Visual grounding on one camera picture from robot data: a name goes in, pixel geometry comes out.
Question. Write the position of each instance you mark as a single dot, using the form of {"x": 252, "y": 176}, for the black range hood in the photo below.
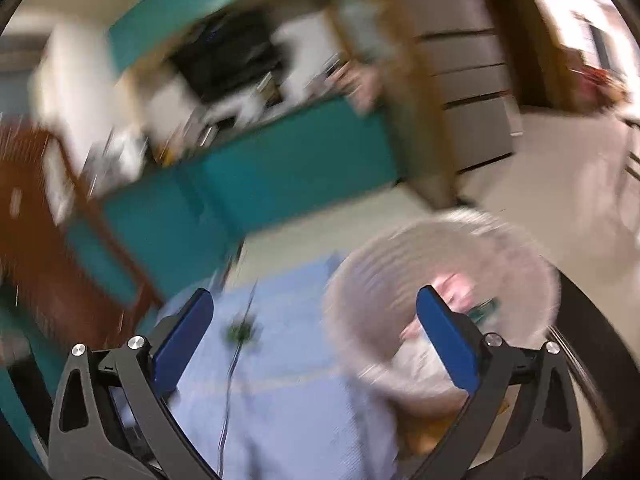
{"x": 225, "y": 55}

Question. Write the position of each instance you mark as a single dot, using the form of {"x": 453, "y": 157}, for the teal upper kitchen cabinet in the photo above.
{"x": 200, "y": 10}

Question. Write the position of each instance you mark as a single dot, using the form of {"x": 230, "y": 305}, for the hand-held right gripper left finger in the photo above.
{"x": 182, "y": 345}

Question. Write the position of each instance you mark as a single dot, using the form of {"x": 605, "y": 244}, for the small green plant scrap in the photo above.
{"x": 242, "y": 332}

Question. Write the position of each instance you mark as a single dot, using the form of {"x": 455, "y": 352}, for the pink towel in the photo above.
{"x": 362, "y": 85}

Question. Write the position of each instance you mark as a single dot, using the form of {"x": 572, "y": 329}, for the silver refrigerator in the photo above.
{"x": 470, "y": 110}

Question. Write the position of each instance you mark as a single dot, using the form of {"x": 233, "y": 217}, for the blue tablecloth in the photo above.
{"x": 300, "y": 400}

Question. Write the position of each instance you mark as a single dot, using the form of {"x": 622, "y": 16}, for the wooden framed glass door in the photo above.
{"x": 425, "y": 160}

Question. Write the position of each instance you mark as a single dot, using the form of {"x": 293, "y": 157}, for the pink plastic mesh basket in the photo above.
{"x": 370, "y": 280}

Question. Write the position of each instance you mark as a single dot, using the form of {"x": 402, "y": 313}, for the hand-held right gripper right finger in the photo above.
{"x": 447, "y": 340}

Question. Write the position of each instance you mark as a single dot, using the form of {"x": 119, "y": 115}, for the carved wooden chair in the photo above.
{"x": 40, "y": 240}

